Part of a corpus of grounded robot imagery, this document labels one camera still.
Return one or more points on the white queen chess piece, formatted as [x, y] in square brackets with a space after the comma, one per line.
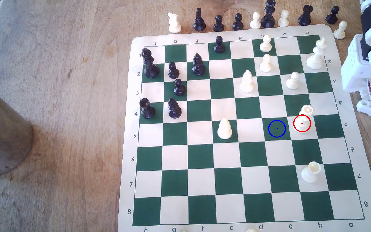
[302, 124]

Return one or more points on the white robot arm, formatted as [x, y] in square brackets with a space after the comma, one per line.
[354, 64]

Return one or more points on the black bishop chess piece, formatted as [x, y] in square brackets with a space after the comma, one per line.
[198, 67]
[174, 111]

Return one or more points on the black pawn chess piece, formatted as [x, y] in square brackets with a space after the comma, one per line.
[173, 72]
[218, 25]
[332, 17]
[219, 47]
[179, 90]
[238, 24]

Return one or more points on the black rook chess piece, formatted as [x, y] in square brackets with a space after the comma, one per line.
[305, 17]
[147, 111]

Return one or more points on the green and cream chess mat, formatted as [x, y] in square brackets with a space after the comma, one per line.
[201, 154]

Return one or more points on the white bishop chess piece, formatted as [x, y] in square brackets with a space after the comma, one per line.
[246, 84]
[224, 131]

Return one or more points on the black king chess piece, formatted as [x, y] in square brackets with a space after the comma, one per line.
[150, 69]

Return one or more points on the white knight chess piece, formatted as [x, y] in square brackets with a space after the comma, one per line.
[174, 25]

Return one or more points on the black knight chess piece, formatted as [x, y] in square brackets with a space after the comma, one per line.
[199, 23]

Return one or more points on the white pawn chess piece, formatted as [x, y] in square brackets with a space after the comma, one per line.
[265, 66]
[251, 230]
[339, 33]
[265, 46]
[292, 83]
[283, 21]
[255, 23]

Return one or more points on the black queen chess piece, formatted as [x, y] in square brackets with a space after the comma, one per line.
[268, 20]

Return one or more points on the white rook chess piece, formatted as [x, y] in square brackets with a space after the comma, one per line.
[310, 174]

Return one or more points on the white king chess piece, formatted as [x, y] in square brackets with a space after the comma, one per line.
[315, 59]

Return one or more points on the round wooden post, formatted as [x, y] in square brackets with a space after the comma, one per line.
[2, 138]

